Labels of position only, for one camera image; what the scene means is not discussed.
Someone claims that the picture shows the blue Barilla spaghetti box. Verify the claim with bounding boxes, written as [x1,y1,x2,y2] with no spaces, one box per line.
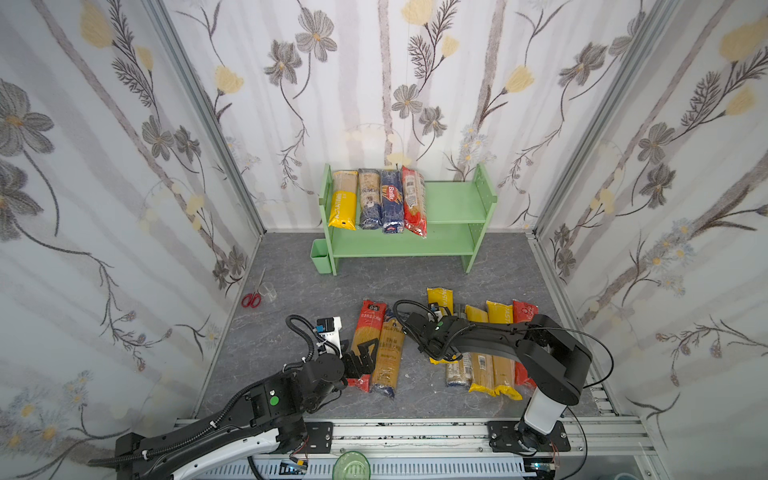
[380,170,404,234]

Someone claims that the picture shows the yellow label spaghetti bag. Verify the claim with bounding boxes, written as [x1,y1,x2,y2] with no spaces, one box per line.
[329,170,358,231]

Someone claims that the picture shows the blue portrait spaghetti bag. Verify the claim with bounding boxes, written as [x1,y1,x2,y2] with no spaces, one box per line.
[358,169,382,230]

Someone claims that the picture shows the small green cup bin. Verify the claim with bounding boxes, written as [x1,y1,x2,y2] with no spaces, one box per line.
[310,239,333,275]

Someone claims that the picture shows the red white-label spaghetti bag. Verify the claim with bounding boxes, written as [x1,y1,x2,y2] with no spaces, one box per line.
[401,167,428,238]

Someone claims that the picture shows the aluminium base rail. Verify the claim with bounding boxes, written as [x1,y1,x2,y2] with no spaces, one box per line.
[190,416,669,479]

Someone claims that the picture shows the yellow Pastatime spaghetti bag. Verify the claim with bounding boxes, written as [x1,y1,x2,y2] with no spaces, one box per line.
[426,287,455,366]

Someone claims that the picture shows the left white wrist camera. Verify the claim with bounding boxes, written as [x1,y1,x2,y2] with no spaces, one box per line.
[315,317,343,357]

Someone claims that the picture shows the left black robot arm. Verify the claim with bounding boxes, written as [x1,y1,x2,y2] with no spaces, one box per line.
[87,314,378,479]

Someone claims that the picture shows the red handled scissors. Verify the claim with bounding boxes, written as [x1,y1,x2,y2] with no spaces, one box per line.
[240,269,266,309]

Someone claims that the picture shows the red spaghetti bag far right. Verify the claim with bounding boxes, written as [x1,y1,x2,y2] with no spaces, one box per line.
[513,300,539,390]

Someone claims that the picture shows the clear barcode spaghetti bag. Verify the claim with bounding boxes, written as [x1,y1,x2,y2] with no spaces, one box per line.
[445,354,473,390]

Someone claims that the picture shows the white slotted cable duct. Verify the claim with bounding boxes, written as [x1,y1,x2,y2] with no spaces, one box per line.
[179,458,538,480]

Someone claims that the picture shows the green two-tier shelf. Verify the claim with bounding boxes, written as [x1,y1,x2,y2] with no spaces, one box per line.
[318,165,498,275]

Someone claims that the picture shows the green round plastic lid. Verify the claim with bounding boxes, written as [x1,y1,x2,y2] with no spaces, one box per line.
[332,451,372,480]

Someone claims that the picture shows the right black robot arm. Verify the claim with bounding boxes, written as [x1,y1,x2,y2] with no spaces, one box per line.
[392,299,593,456]

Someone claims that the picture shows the blue gold Meli pasta bag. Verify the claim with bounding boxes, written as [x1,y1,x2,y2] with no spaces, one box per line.
[371,309,406,399]

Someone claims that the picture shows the yellow Pastatime bag right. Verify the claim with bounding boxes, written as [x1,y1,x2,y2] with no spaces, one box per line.
[486,301,523,401]

